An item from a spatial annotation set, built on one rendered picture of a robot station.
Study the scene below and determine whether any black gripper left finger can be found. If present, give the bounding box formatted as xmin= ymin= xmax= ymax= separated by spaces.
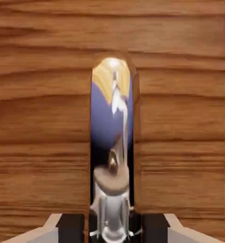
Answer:
xmin=1 ymin=213 xmax=89 ymax=243

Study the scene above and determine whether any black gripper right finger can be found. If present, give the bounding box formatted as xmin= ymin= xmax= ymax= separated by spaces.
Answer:
xmin=141 ymin=213 xmax=225 ymax=243

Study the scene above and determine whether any curved shiny metal handle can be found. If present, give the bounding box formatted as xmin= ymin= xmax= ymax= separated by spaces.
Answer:
xmin=88 ymin=50 xmax=142 ymax=243

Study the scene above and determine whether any light wood cabinet door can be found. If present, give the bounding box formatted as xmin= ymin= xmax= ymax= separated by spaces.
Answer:
xmin=0 ymin=0 xmax=225 ymax=243

